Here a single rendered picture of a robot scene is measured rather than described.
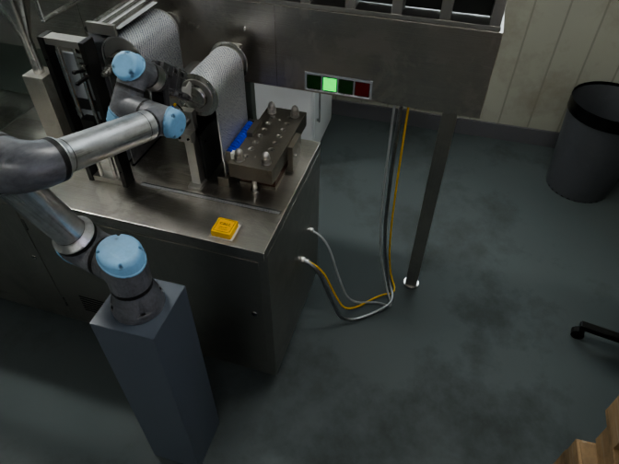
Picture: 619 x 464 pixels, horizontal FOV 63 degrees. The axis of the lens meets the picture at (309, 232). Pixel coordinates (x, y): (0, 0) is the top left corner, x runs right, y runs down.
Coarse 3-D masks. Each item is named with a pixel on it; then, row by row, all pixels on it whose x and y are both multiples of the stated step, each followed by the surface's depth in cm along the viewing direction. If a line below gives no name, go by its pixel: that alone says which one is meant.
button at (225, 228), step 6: (216, 222) 168; (222, 222) 168; (228, 222) 168; (234, 222) 168; (216, 228) 166; (222, 228) 166; (228, 228) 166; (234, 228) 167; (216, 234) 166; (222, 234) 165; (228, 234) 164
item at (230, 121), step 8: (240, 96) 183; (232, 104) 177; (240, 104) 184; (224, 112) 172; (232, 112) 179; (240, 112) 186; (224, 120) 173; (232, 120) 180; (240, 120) 187; (224, 128) 175; (232, 128) 182; (240, 128) 189; (224, 136) 176; (232, 136) 183; (224, 144) 177; (224, 160) 180
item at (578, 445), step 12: (612, 408) 167; (612, 420) 165; (612, 432) 163; (576, 444) 179; (588, 444) 179; (600, 444) 175; (612, 444) 161; (564, 456) 188; (576, 456) 178; (588, 456) 176; (600, 456) 173; (612, 456) 159
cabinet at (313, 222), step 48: (0, 240) 210; (48, 240) 199; (144, 240) 181; (288, 240) 190; (0, 288) 241; (48, 288) 226; (96, 288) 214; (192, 288) 192; (240, 288) 183; (288, 288) 207; (240, 336) 205; (288, 336) 227
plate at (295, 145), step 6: (294, 138) 187; (300, 138) 191; (294, 144) 185; (300, 144) 193; (288, 150) 184; (294, 150) 186; (300, 150) 195; (288, 156) 186; (294, 156) 187; (300, 156) 197; (288, 162) 188; (294, 162) 189; (288, 168) 190; (294, 168) 191
